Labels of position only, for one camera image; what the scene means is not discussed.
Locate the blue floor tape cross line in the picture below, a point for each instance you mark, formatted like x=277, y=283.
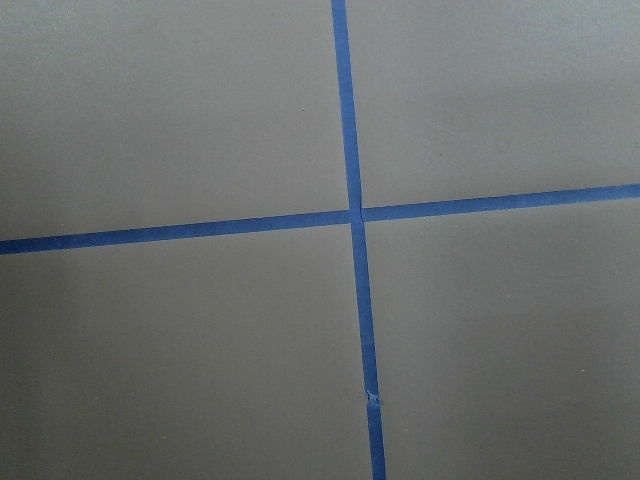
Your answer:
x=317, y=219

